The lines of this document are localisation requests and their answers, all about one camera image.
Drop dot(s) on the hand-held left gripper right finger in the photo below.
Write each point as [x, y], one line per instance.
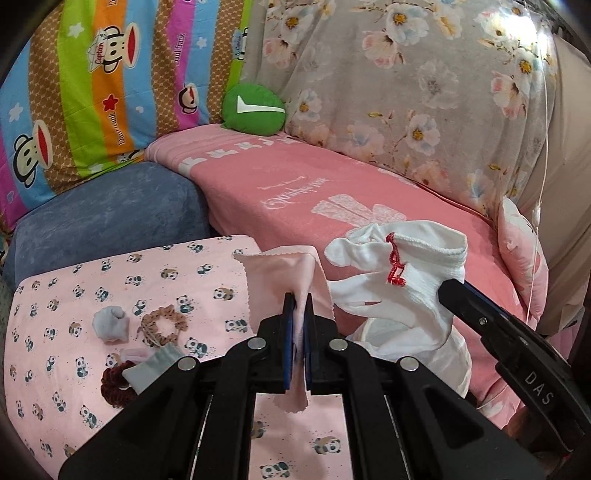
[308, 355]

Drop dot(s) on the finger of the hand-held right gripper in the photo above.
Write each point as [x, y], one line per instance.
[466, 304]
[496, 307]

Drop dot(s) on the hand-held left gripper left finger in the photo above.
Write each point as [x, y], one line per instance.
[288, 350]

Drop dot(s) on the white lined waste bin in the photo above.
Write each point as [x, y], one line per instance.
[443, 364]

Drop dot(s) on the light pink cloth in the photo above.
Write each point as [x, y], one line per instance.
[277, 272]

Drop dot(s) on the tan scrunchie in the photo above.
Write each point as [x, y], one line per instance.
[161, 314]

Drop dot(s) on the pale grey cloth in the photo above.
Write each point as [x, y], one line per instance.
[147, 374]

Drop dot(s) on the dark red scrunchie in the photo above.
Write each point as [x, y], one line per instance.
[111, 383]

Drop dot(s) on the pale grey sock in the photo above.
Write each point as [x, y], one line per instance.
[108, 325]

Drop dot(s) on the pink printed pillow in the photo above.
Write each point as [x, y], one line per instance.
[521, 249]

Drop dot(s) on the beige cloth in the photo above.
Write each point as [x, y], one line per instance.
[572, 184]

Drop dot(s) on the pink blanket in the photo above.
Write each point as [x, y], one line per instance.
[277, 184]

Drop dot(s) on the grey floral cloth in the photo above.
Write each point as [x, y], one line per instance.
[392, 92]

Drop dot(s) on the pink panda print tablecloth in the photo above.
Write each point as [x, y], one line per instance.
[64, 323]

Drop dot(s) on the blue sofa cushion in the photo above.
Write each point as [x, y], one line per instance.
[106, 217]

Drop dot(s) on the green round pillow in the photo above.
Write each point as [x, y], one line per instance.
[249, 120]

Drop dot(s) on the striped monkey print pillow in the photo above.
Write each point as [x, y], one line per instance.
[115, 69]

